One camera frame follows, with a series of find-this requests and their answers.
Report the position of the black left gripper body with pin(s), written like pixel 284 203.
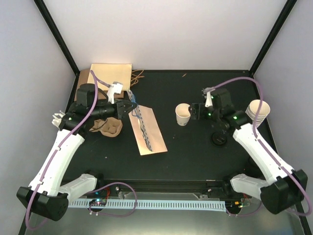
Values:
pixel 119 109

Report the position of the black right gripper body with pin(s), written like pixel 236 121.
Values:
pixel 202 115

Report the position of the brown pulp cup carrier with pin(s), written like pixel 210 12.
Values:
pixel 111 127

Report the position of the blue checkered paper bag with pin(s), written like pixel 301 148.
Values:
pixel 146 130

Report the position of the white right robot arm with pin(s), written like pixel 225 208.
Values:
pixel 282 186

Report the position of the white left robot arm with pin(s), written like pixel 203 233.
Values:
pixel 45 195

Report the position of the white paper coffee cup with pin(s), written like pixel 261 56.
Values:
pixel 182 114

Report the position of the single black cup lid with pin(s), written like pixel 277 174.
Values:
pixel 218 139

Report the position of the light tan paper bag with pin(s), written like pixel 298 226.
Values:
pixel 110 73

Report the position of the brown kraft paper bag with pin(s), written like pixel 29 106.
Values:
pixel 83 78

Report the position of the white wrapped stirrers bundle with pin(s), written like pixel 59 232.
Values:
pixel 57 118

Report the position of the small electronics board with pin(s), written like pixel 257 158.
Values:
pixel 98 202

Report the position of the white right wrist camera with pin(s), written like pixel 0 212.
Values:
pixel 208 98

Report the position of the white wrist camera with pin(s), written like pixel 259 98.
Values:
pixel 208 98
pixel 115 88

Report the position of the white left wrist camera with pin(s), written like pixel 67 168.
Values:
pixel 115 88

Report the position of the light blue slotted cable duct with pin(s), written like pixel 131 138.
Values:
pixel 191 205

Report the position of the black corner frame post left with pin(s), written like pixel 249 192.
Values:
pixel 45 13

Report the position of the black corner frame post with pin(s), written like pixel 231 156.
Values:
pixel 282 17
pixel 45 13

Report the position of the black corner frame post right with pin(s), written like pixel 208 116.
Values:
pixel 282 17

